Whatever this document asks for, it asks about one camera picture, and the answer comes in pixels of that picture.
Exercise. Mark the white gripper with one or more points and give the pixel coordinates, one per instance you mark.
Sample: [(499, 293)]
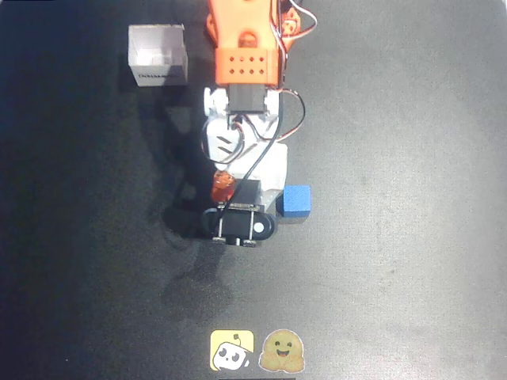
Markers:
[(249, 192)]

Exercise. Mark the orange and white robot arm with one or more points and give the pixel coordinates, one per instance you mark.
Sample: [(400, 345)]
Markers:
[(245, 39)]

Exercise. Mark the blue cube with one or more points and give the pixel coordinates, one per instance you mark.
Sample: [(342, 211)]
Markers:
[(297, 200)]

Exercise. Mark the white cardboard box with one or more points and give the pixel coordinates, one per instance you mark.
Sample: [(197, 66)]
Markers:
[(158, 75)]

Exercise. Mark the black webcam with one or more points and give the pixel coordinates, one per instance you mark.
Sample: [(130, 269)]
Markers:
[(237, 225)]

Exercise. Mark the yellow robot sticker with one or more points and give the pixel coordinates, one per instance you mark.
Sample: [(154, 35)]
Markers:
[(231, 350)]

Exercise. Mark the hugging face emoji sticker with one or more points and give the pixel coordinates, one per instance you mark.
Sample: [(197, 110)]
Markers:
[(282, 352)]

